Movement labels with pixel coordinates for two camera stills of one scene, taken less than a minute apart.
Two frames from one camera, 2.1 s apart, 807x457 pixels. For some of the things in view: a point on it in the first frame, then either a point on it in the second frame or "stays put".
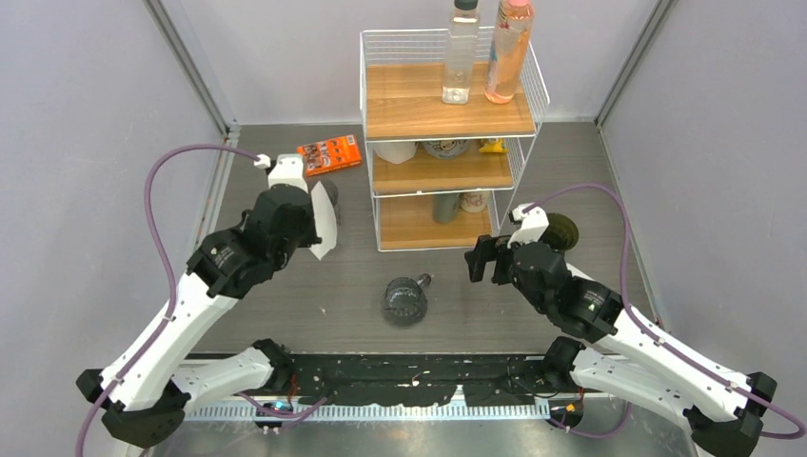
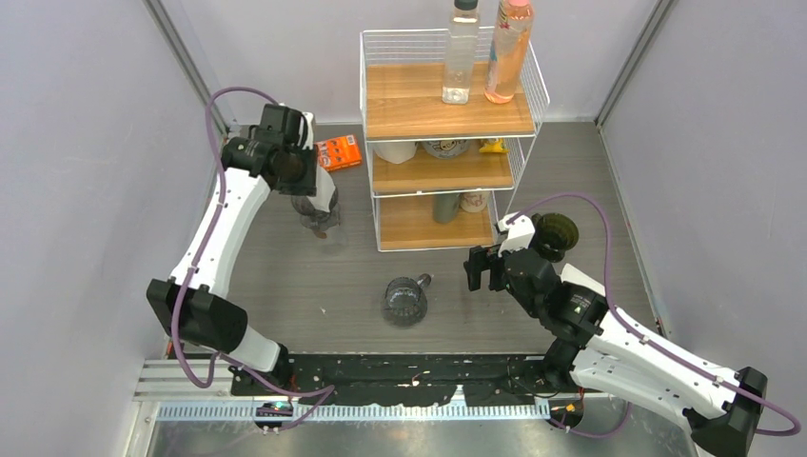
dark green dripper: (560, 232) stays put
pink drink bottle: (513, 30) stays put
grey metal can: (445, 208) stays put
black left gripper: (310, 237) → (306, 186)
